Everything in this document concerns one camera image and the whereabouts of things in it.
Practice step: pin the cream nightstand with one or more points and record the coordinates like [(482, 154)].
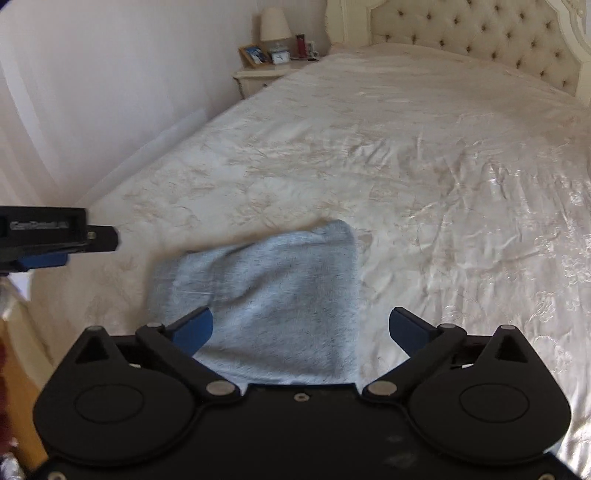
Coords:
[(258, 76)]

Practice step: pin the red bottle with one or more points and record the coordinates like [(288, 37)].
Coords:
[(301, 46)]

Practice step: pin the cream embroidered bedspread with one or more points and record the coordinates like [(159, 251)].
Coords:
[(392, 184)]

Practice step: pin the cream tufted headboard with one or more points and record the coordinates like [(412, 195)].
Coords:
[(485, 37)]

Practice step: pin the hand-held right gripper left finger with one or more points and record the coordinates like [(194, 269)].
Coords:
[(196, 328)]

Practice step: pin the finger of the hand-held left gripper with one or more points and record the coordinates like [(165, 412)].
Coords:
[(104, 237), (44, 261)]

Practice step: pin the grey speckled pants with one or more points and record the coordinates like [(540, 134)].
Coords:
[(277, 300)]

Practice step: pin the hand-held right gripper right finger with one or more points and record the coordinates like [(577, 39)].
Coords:
[(408, 330)]

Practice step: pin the cream table lamp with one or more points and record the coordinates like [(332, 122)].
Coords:
[(275, 25)]

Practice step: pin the small white clock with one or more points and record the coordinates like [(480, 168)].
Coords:
[(280, 57)]

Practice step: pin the wooden picture frame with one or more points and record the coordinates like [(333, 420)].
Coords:
[(255, 55)]

